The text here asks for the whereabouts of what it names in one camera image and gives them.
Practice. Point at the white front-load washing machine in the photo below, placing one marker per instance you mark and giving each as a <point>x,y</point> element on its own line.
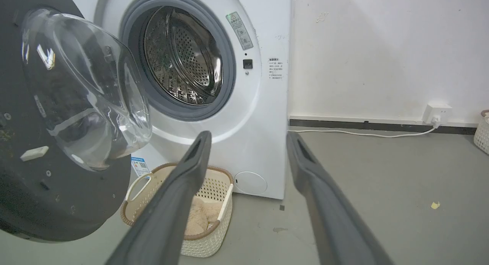
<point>244,116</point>

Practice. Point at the black round washer door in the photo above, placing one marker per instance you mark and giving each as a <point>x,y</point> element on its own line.
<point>57,120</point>

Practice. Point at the white woven basket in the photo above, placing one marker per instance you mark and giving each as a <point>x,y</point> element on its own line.
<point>482,133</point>

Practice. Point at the cream woven laundry basket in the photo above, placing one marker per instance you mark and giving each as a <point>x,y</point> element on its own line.
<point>216,192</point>

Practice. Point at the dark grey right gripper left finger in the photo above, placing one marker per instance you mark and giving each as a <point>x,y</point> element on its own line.
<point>168,215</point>

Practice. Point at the white wall power socket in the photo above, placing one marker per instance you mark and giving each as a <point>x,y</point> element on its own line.
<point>436,114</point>

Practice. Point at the yellow paper scrap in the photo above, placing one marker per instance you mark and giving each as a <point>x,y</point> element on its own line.
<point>435,205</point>

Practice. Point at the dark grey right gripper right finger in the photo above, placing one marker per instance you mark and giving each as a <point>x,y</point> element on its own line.
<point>332,219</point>

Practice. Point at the beige fluffy cloth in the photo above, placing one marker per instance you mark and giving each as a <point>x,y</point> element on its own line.
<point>198,217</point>

